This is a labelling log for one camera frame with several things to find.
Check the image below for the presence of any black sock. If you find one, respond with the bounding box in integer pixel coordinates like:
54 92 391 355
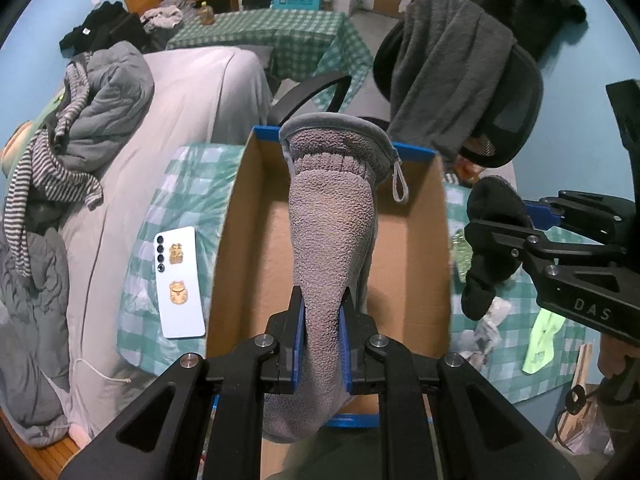
460 176 533 321

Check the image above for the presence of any grey fleece garment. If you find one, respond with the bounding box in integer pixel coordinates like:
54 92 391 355
387 0 517 163

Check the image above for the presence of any colourful toy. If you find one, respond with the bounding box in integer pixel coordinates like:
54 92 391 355
450 157 483 183

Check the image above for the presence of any white cord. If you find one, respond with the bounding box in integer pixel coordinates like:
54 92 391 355
75 357 133 386

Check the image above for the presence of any green checkered cloth tablecloth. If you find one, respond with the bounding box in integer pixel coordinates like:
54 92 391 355
165 9 373 116

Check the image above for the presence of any white smartphone with gold stickers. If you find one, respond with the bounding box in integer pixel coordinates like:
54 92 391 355
154 226 207 339

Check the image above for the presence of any black clothes pile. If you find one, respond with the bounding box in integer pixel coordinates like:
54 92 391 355
59 1 151 53

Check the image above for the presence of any neon yellow sock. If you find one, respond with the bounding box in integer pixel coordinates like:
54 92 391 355
521 307 563 376

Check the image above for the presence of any light grey clothes pile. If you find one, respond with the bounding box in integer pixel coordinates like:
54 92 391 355
141 5 184 30

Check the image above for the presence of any grey quilt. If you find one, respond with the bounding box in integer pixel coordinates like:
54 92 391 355
0 41 156 448

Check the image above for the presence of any black mesh office chair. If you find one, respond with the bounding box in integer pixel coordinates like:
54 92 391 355
270 22 545 168

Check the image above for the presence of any clear plastic bag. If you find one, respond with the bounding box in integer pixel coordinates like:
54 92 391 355
555 400 616 456

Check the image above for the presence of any grey white striped garment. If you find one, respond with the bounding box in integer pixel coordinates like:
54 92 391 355
4 52 103 278

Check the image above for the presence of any white sock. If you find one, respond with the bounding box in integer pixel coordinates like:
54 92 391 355
452 297 511 368

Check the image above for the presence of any bed with grey sheet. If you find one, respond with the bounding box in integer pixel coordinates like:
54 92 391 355
0 45 273 441

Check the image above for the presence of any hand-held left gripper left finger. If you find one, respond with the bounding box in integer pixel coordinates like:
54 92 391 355
60 285 306 480

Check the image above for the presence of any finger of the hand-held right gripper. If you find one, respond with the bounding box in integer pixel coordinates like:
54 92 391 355
465 219 640 346
522 190 631 247

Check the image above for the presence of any grey fuzzy sock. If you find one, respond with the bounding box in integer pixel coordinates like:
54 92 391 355
278 114 410 443

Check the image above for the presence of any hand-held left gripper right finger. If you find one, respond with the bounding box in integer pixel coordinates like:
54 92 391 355
337 286 581 480

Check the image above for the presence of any person's leg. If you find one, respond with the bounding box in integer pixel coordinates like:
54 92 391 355
265 425 386 480

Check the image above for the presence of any cardboard box with blue rim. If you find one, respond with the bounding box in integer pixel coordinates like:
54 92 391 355
205 125 453 431

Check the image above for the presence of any person's right hand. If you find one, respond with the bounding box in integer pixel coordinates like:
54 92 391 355
597 332 640 403

